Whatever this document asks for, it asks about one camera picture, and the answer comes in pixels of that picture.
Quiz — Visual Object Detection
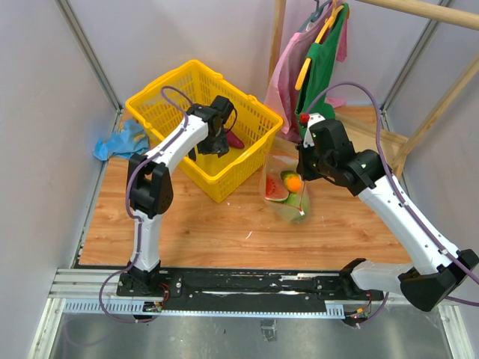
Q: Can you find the purple eggplant toy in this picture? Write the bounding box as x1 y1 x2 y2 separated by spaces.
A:
226 131 245 150

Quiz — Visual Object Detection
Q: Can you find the clear zip top bag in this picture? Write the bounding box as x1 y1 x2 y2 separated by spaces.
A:
258 154 311 223

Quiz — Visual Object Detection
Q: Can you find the watermelon slice toy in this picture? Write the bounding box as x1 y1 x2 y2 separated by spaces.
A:
265 174 290 203

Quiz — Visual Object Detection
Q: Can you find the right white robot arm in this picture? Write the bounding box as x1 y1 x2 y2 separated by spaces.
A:
296 114 478 312

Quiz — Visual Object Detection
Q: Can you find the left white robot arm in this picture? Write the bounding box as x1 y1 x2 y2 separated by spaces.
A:
117 96 237 296

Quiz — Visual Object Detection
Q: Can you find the yellow plastic basket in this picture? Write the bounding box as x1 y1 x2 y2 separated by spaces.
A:
126 60 283 203

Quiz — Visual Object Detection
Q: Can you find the pink shirt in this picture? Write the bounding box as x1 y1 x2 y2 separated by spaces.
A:
264 1 332 142

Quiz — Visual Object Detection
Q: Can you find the blue cloth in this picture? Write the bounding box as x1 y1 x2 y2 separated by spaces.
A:
93 119 150 161

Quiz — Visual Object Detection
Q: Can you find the green shirt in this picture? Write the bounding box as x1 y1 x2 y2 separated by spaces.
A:
295 3 350 136

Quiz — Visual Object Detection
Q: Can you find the grey clothes hanger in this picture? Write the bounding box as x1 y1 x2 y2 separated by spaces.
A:
298 0 332 33

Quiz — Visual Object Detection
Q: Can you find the yellow clothes hanger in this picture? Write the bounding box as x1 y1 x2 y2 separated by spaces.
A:
293 1 346 92

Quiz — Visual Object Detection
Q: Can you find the wooden clothes rack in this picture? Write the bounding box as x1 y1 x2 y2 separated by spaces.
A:
267 0 479 194

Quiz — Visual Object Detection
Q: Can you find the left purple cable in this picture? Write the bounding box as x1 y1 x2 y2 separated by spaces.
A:
97 85 195 325

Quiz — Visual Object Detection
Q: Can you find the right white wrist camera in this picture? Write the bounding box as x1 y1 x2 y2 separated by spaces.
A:
299 113 325 148

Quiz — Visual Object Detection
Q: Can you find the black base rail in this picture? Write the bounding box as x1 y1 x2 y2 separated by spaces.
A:
117 267 383 315

